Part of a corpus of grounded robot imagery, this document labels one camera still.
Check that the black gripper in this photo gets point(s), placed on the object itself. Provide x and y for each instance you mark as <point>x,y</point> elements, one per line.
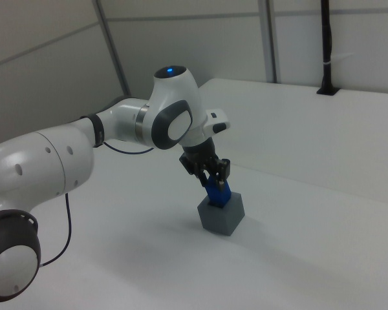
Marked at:
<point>198,153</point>

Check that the blue block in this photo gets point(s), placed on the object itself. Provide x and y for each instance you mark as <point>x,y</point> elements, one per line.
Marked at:
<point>218,195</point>

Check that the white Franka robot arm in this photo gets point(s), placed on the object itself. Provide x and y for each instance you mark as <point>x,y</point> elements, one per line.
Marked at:
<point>51,161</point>

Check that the grey hollow cuboid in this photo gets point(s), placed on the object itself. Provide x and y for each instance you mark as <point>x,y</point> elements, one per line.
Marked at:
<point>220,219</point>

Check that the black pole with base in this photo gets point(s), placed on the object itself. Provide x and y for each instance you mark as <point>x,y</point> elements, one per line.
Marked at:
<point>327,38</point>

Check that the grey partition post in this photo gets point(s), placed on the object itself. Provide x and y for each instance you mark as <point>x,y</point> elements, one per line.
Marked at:
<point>267,38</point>
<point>114,48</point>

